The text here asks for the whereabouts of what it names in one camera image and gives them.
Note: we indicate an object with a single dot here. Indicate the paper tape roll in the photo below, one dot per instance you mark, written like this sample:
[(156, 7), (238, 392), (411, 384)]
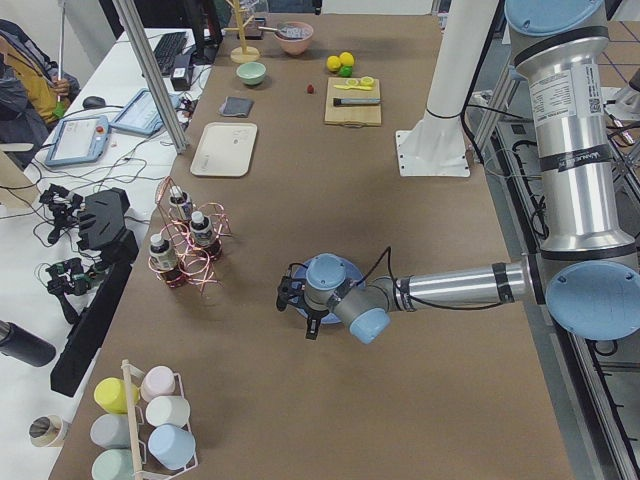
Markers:
[(48, 431)]

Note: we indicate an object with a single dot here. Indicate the wooden cutting board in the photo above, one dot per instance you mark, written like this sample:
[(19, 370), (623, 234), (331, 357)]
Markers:
[(358, 116)]

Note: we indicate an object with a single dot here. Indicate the grey folded cloth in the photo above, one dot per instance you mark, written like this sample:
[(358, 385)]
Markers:
[(236, 107)]

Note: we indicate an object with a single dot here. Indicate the blue plate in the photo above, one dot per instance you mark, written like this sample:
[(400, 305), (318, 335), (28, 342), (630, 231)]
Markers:
[(325, 273)]

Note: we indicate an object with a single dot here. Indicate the green bowl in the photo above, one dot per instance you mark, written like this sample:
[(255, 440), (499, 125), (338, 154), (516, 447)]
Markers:
[(251, 73)]

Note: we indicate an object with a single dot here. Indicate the person in jacket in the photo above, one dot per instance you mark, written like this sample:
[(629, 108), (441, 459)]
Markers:
[(31, 89)]

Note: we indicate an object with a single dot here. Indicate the teach pendant near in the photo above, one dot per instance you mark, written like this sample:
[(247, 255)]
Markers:
[(78, 141)]

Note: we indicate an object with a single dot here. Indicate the metal ice scoop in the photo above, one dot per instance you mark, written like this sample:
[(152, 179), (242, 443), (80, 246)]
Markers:
[(285, 31)]

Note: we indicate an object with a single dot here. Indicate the green lime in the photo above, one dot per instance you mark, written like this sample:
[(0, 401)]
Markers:
[(345, 71)]

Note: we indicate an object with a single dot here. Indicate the white cup rack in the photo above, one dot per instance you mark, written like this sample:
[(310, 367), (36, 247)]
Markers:
[(138, 448)]

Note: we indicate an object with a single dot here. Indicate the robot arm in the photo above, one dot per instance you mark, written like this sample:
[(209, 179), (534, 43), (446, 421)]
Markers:
[(586, 271)]

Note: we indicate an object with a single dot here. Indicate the mint cup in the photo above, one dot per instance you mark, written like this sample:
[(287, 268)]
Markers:
[(113, 464)]

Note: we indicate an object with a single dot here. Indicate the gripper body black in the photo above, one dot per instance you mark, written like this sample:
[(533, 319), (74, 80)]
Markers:
[(313, 320)]

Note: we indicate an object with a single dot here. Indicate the yellow lemon upper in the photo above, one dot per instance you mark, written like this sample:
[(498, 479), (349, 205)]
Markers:
[(347, 59)]

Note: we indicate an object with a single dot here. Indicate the grey cup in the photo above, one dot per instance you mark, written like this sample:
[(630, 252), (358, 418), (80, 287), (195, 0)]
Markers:
[(111, 431)]

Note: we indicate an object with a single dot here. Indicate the yellow plastic knife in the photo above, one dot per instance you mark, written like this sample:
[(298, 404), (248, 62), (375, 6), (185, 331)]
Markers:
[(358, 87)]

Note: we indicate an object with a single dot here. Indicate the drink bottle one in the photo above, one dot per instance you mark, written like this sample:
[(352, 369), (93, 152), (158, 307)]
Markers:
[(181, 203)]

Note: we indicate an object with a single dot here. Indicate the blue cup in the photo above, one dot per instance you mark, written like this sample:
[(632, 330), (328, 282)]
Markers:
[(173, 447)]

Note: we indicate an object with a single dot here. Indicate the aluminium frame post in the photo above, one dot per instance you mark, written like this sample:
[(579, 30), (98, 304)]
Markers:
[(132, 24)]

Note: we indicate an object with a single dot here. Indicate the yellow lemon lower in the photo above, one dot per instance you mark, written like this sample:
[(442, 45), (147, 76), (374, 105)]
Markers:
[(333, 63)]

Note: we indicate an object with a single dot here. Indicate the teach pendant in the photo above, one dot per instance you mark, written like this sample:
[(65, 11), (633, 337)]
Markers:
[(139, 116), (78, 141)]

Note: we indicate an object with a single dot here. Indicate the cream rabbit tray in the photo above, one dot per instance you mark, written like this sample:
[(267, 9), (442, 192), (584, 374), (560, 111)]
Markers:
[(224, 150)]

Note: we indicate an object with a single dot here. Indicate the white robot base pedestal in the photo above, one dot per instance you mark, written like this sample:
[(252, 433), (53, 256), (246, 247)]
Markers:
[(436, 146)]

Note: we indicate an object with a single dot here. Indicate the copper wire bottle rack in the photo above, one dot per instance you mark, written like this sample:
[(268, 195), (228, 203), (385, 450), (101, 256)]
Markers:
[(198, 268)]

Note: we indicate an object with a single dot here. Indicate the wooden cup tree stand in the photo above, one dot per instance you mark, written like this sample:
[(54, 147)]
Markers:
[(243, 18)]

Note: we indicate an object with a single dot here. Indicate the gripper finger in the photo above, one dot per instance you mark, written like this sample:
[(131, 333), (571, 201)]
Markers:
[(313, 324), (282, 303)]

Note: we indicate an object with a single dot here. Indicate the computer mouse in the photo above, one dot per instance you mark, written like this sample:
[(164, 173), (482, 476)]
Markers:
[(94, 102)]

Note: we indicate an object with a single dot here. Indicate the teach pendant far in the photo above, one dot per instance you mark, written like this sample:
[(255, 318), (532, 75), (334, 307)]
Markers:
[(139, 116)]

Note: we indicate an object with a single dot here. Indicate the white cup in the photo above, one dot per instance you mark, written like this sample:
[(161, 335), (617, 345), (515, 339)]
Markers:
[(174, 410)]

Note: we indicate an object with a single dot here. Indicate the steel muddler black tip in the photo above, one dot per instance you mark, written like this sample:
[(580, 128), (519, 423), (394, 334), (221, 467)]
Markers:
[(343, 102)]

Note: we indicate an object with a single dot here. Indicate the yellow lemon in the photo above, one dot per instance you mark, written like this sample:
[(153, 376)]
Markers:
[(347, 59), (333, 63)]

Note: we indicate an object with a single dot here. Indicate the pink cup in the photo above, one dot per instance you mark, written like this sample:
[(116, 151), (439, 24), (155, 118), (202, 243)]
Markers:
[(158, 381)]

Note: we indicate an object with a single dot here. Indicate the black keyboard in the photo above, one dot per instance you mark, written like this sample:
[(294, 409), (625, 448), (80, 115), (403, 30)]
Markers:
[(170, 45)]

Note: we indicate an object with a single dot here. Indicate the pink bowl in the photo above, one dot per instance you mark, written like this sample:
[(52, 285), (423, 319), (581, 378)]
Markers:
[(296, 47)]

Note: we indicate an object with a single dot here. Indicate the drink bottle two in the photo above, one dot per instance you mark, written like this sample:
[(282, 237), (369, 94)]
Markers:
[(202, 231)]

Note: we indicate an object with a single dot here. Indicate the black thermos bottle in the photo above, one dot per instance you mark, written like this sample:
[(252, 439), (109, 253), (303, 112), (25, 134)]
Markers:
[(25, 346)]

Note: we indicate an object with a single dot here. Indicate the lemon half lower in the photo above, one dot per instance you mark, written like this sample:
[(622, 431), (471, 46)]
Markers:
[(367, 81)]

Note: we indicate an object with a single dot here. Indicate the yellow cup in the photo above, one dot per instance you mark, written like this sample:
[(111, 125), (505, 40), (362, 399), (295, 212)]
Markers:
[(110, 395)]

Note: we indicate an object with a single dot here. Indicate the drink bottle three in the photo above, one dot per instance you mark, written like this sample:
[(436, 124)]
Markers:
[(164, 261)]

